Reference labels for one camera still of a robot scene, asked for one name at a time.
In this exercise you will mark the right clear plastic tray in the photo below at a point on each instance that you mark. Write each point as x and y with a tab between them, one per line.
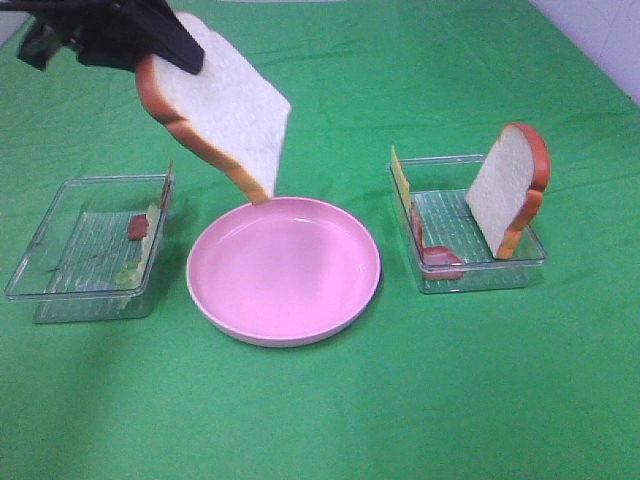
438	186

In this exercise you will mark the toy ham slice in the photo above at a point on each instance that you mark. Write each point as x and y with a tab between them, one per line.
142	225

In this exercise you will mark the pink round plate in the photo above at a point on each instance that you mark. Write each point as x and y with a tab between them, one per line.
290	272

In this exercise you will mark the toy bacon strip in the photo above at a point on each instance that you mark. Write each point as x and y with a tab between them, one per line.
433	255

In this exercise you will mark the yellow toy cheese slice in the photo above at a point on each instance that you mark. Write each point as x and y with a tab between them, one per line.
402	184

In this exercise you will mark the clear plastic tray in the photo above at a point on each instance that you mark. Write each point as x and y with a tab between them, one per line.
438	186
68	270

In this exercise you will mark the toy lettuce leaf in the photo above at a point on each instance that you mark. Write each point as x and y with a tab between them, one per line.
131	275

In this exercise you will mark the green tablecloth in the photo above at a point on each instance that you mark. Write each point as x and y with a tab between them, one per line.
535	383

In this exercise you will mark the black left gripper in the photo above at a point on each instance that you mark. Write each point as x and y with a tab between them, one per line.
113	34

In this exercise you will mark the left clear plastic tray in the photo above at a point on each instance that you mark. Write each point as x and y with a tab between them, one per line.
68	270

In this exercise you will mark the toy bread slice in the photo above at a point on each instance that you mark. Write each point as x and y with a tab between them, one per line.
507	192
228	114

